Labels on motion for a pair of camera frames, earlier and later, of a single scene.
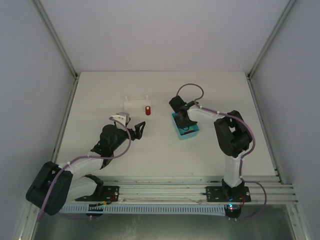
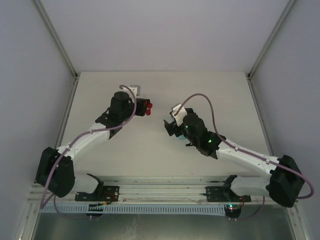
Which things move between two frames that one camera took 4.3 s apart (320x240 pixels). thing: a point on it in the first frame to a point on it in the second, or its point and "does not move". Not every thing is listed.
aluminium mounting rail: (263, 191) does not move
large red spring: (148, 110) does not move
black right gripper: (182, 116) to (172, 126)
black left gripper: (133, 132) to (142, 106)
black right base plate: (228, 194) does not move
